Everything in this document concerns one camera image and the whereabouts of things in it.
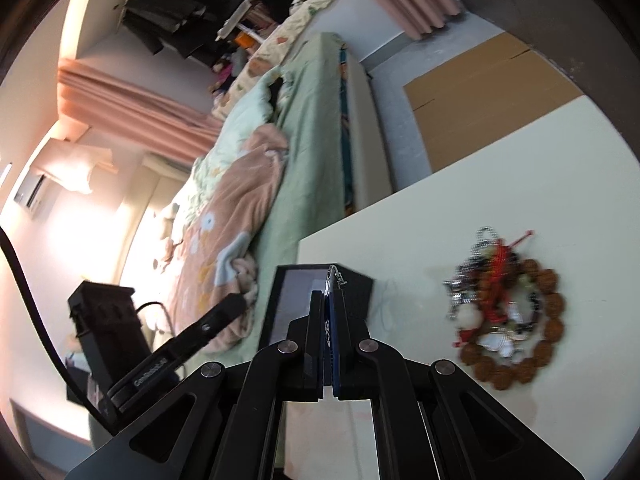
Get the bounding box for red cord bracelet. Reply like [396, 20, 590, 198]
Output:
[470, 230, 534, 346]

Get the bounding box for pink fleece blanket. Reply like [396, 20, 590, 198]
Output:
[157, 125, 291, 356]

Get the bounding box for cardboard floor sheet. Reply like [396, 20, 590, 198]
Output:
[404, 32, 586, 174]

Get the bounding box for bed with green sheet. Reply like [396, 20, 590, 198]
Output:
[250, 31, 352, 466]

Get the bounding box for pile of plush toys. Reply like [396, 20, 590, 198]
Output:
[207, 45, 251, 97]

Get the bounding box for white folding lap table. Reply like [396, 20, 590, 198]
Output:
[217, 2, 266, 46]

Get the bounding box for black jewelry box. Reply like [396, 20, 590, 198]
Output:
[256, 262, 375, 356]

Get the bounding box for hanging dark clothes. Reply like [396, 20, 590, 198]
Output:
[122, 0, 249, 61]

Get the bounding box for beige bed headboard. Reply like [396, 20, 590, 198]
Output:
[117, 154, 193, 281]

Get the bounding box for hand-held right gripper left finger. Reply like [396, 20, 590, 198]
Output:
[65, 290, 326, 480]

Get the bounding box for white plush toy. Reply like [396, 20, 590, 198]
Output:
[152, 200, 183, 273]

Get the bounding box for green floral quilt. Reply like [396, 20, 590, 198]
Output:
[155, 72, 292, 271]

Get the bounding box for silver ball chain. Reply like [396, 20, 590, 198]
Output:
[472, 226, 503, 261]

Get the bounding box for pale hanging towel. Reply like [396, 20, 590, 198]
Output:
[57, 142, 119, 196]

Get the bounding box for wooden bead bracelet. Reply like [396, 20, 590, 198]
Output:
[459, 258, 567, 391]

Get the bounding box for beige bed frame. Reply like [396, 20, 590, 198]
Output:
[345, 50, 397, 222]

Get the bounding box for metal charm bracelet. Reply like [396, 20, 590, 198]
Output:
[442, 260, 474, 319]

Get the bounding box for wall air conditioner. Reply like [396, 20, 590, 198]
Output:
[12, 172, 51, 221]

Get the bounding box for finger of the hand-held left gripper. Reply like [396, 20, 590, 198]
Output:
[167, 294, 247, 367]

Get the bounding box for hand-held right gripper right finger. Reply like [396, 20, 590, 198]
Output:
[324, 280, 587, 480]

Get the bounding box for white silver pendant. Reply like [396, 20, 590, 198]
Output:
[477, 330, 524, 359]

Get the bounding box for thin black cable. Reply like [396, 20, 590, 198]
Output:
[134, 301, 177, 336]

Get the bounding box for dark bead bracelet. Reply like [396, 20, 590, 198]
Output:
[515, 289, 544, 337]

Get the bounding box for cream patterned window seat cover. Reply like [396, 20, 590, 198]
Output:
[210, 0, 347, 121]

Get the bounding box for thick black cable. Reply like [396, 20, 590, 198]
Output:
[0, 227, 121, 436]

